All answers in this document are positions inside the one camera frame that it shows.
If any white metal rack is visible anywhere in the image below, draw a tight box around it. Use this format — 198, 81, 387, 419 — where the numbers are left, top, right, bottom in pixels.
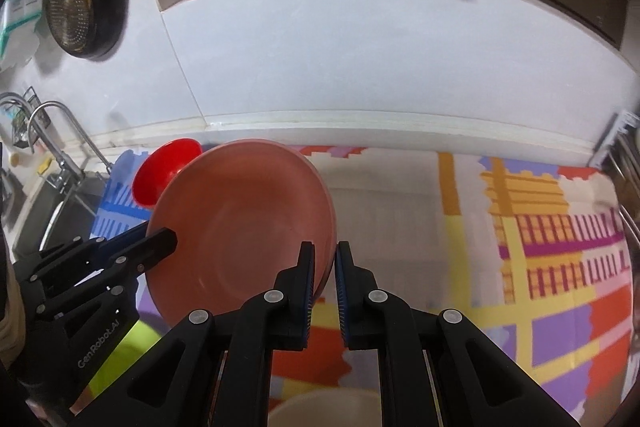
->
592, 109, 640, 258

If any chrome faucet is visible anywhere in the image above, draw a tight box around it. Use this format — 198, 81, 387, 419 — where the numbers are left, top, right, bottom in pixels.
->
27, 102, 113, 190

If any person's left forearm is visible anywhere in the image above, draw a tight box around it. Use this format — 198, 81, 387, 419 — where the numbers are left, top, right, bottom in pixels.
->
0, 252, 26, 373

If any black wire holder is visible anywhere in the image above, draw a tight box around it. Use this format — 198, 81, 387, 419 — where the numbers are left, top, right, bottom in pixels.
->
12, 87, 51, 152

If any colourful patterned mat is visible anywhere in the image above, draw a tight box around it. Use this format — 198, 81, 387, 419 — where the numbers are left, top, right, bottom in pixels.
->
90, 146, 633, 427

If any red bowl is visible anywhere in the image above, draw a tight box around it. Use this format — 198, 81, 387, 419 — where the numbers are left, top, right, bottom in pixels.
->
132, 138, 203, 208

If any green plate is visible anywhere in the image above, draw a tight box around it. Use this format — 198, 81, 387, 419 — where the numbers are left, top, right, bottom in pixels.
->
85, 317, 166, 403

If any steel sink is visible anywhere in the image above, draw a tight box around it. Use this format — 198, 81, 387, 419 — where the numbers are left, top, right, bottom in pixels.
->
10, 172, 108, 258

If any hanging black frying pan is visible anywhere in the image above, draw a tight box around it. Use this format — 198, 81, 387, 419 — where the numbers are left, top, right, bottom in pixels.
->
42, 0, 128, 60

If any white plastic package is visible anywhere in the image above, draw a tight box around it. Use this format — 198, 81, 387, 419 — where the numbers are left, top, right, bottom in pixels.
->
0, 0, 56, 68

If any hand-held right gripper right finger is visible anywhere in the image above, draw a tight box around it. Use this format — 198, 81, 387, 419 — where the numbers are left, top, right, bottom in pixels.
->
334, 241, 583, 427

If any small chrome tap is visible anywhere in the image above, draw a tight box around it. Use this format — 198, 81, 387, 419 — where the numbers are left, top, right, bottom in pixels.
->
0, 93, 31, 120

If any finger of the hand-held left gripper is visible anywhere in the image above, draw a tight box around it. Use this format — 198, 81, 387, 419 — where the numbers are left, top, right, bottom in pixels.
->
40, 222, 150, 273
37, 228, 179, 320

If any white bowl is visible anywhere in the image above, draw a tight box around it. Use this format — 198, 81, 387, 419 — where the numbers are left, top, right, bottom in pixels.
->
267, 389, 388, 427

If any person's left hand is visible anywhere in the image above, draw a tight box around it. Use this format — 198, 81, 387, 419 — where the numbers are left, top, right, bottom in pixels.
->
67, 384, 93, 415

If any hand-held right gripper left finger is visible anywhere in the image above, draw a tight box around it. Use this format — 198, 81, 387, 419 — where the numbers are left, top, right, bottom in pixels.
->
67, 241, 317, 427

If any pink bowl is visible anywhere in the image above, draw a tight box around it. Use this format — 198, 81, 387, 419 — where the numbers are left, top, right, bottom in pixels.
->
145, 139, 338, 333

